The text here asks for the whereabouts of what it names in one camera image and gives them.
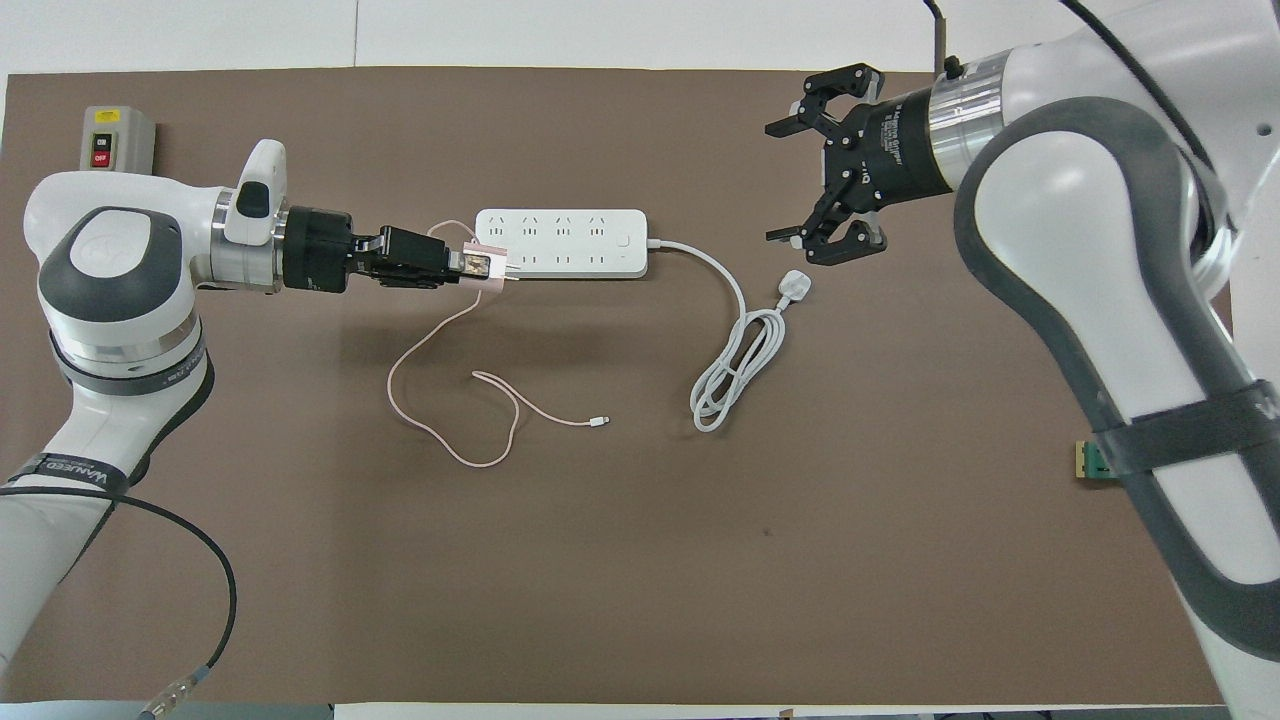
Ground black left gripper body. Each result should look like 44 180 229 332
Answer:
280 205 358 295

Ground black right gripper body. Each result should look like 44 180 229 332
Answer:
828 84 959 209

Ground pink charger adapter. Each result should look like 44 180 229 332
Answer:
462 240 511 294

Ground pink charging cable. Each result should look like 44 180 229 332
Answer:
387 220 609 469

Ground white power strip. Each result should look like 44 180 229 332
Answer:
472 208 649 280

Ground brown table mat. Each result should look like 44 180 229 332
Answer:
0 66 1246 706

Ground white power strip cord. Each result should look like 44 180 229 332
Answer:
645 238 813 434

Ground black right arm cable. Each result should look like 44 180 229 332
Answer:
920 0 1241 261

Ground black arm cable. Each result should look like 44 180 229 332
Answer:
0 485 239 720
920 0 1241 261

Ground grey push-button switch box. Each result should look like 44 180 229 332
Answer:
79 105 157 173

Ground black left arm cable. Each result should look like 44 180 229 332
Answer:
0 485 239 720

